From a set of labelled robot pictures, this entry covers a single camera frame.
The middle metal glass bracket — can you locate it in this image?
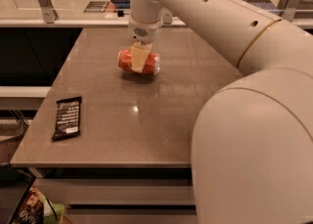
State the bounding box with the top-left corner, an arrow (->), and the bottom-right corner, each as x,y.
162,8 -> 173,24

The black snack bar wrapper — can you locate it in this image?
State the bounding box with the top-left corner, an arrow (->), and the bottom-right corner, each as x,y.
52,97 -> 82,141

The snack bag in bin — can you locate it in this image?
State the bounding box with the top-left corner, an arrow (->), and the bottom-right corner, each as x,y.
12,187 -> 64,224

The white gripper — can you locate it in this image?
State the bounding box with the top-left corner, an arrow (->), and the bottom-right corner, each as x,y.
128,14 -> 161,73

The left metal glass bracket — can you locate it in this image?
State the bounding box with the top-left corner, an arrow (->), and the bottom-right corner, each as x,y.
38,0 -> 59,23

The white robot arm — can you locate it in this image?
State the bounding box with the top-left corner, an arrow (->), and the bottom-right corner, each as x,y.
154,0 -> 313,224

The black bin at left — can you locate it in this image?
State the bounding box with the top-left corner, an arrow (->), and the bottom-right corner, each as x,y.
0,162 -> 34,224

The grey table drawer unit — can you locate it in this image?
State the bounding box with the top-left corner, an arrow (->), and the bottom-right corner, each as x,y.
35,168 -> 198,224

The red coke can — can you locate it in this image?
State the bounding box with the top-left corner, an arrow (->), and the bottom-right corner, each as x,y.
117,49 -> 159,75

